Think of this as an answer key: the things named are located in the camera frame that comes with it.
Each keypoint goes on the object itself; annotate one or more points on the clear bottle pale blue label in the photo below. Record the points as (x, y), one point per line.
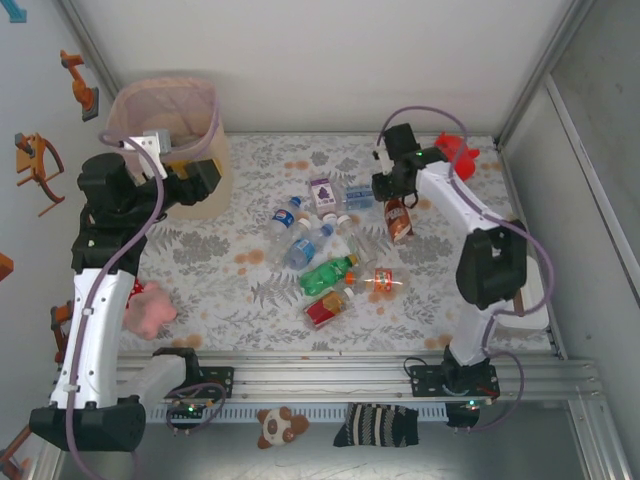
(357, 196)

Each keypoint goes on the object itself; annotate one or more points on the brown chocolate drink bottle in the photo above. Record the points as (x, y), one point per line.
(397, 222)

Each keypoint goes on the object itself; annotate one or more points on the purple grape juice carton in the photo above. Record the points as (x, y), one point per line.
(322, 192)

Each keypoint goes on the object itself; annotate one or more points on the clear bottle white cap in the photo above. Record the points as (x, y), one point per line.
(287, 242)
(360, 245)

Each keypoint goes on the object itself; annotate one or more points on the white plastic bottle cap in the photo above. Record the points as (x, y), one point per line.
(329, 218)

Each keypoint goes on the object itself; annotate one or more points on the clear Pepsi bottle blue cap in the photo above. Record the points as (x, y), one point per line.
(281, 217)

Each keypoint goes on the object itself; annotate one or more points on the clear bottle light blue cap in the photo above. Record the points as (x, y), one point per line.
(301, 250)

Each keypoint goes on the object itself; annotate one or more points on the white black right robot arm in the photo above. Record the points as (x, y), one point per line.
(450, 195)

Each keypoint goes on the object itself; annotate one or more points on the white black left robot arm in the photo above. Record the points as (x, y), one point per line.
(90, 340)

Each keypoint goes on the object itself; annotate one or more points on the red plastic toy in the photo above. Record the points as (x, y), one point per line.
(465, 160)

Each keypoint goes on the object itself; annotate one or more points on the pink plush toy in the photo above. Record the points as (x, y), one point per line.
(150, 312)

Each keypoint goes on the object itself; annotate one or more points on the clear bottle orange cap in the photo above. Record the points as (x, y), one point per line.
(382, 280)

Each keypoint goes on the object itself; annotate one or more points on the large green bottle yellow cap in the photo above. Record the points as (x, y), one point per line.
(320, 277)

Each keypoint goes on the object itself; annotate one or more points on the floral patterned tablecloth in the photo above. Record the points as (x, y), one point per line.
(425, 310)

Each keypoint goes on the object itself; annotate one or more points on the red label tea bottle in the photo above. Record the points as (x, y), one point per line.
(322, 311)

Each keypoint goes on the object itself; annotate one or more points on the black white striped sock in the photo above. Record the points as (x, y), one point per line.
(377, 425)

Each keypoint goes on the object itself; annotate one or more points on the brown teddy bear toy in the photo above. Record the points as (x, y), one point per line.
(277, 427)

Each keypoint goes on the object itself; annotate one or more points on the orange curved frame wall sticker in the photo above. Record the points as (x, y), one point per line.
(35, 160)

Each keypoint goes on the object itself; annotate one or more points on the orange block wall sticker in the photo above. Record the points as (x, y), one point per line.
(5, 265)

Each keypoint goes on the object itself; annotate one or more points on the aluminium frame post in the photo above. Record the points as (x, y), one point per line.
(90, 45)
(540, 65)

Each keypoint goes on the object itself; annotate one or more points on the blue wall sticker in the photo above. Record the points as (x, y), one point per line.
(15, 10)

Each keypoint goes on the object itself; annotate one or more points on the aluminium frame rail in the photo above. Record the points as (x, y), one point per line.
(325, 380)

